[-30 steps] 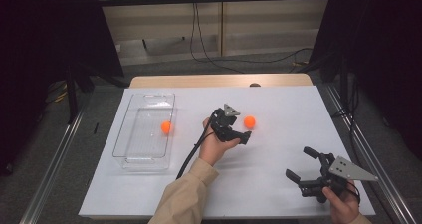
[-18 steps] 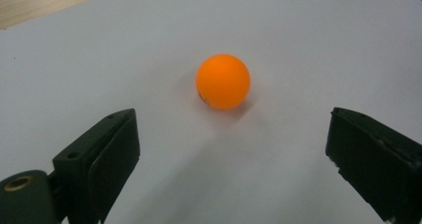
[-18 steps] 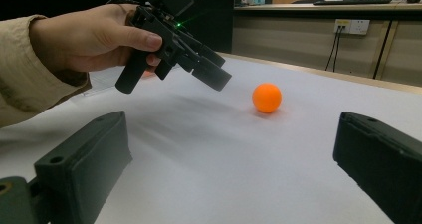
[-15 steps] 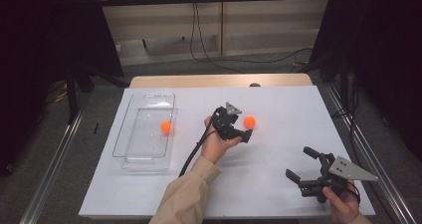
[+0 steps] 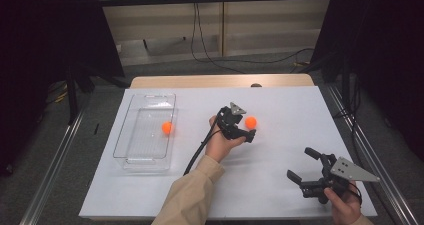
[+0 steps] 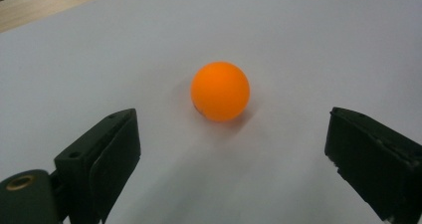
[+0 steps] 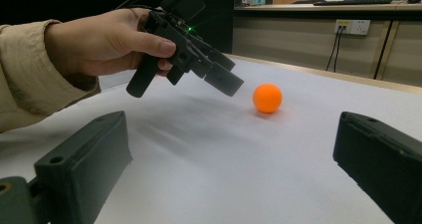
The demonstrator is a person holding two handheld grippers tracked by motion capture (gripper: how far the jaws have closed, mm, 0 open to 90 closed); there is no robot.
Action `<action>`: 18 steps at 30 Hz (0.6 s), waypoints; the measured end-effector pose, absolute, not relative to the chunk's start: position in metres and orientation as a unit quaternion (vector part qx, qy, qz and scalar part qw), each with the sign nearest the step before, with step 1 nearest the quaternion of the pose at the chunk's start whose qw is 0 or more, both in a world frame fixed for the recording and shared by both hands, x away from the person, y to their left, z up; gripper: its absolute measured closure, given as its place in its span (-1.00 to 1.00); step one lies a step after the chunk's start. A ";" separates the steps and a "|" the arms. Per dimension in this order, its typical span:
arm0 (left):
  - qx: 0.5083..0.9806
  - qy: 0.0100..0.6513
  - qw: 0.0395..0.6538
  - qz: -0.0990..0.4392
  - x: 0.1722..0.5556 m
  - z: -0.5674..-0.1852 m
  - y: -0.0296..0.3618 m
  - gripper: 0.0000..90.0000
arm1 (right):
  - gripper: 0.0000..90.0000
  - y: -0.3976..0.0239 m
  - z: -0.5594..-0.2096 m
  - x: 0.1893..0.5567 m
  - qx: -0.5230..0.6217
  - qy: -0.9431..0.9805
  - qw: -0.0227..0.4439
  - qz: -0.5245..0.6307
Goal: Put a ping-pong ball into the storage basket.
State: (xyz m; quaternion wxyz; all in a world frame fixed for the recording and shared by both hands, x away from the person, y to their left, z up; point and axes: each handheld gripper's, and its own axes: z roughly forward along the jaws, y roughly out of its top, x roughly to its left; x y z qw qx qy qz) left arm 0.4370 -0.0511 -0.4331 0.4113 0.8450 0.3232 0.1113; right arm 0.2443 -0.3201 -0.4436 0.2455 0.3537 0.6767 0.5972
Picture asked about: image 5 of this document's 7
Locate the white table cover sheet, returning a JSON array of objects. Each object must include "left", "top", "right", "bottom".
[{"left": 78, "top": 85, "right": 378, "bottom": 219}]

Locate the metal floor rail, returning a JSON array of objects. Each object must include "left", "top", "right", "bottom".
[
  {"left": 325, "top": 84, "right": 420, "bottom": 225},
  {"left": 19, "top": 107, "right": 86, "bottom": 225}
]

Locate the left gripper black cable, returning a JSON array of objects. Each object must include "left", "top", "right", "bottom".
[{"left": 182, "top": 116, "right": 223, "bottom": 176}]

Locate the person's left hand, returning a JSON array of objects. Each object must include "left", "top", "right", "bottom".
[{"left": 204, "top": 115, "right": 247, "bottom": 163}]

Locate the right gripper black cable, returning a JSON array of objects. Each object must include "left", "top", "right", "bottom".
[{"left": 349, "top": 182, "right": 363, "bottom": 207}]

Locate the black floor cable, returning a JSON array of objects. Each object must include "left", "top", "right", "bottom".
[{"left": 190, "top": 2, "right": 316, "bottom": 75}]

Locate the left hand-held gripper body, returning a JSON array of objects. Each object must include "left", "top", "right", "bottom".
[{"left": 216, "top": 101, "right": 248, "bottom": 141}]

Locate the person's right hand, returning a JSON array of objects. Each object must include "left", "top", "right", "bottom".
[{"left": 323, "top": 181, "right": 362, "bottom": 225}]

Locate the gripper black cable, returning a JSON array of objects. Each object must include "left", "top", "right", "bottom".
[
  {"left": 349, "top": 182, "right": 363, "bottom": 207},
  {"left": 182, "top": 116, "right": 223, "bottom": 176}
]

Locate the black curtain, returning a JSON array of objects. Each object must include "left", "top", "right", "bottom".
[
  {"left": 310, "top": 0, "right": 424, "bottom": 161},
  {"left": 0, "top": 0, "right": 126, "bottom": 177}
]

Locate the clear plastic container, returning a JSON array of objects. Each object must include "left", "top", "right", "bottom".
[{"left": 112, "top": 92, "right": 179, "bottom": 173}]

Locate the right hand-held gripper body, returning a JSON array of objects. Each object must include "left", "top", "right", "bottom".
[{"left": 299, "top": 154, "right": 381, "bottom": 205}]

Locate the black stand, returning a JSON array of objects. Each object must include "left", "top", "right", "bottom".
[
  {"left": 340, "top": 57, "right": 355, "bottom": 117},
  {"left": 65, "top": 64, "right": 98, "bottom": 125}
]

